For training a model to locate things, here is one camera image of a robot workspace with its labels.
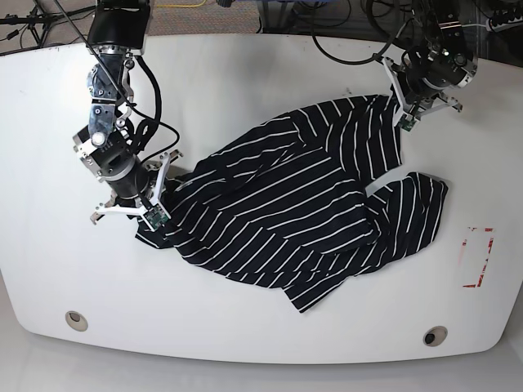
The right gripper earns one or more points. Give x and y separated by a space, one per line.
135 186

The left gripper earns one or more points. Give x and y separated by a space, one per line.
416 95

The navy white striped T-shirt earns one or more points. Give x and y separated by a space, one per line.
285 206

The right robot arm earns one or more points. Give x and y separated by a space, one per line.
109 145

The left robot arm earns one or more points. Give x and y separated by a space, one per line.
441 60

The white power strip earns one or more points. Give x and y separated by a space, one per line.
505 19

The red tape rectangle marking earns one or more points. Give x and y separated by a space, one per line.
474 256

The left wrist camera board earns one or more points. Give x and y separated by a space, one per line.
407 122

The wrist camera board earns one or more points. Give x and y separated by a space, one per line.
156 217
407 122

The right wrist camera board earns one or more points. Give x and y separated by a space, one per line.
156 217

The left table cable grommet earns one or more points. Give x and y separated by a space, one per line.
76 321

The table cable grommet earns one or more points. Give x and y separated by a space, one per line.
76 321
435 336

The right table cable grommet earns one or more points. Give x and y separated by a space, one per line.
435 336

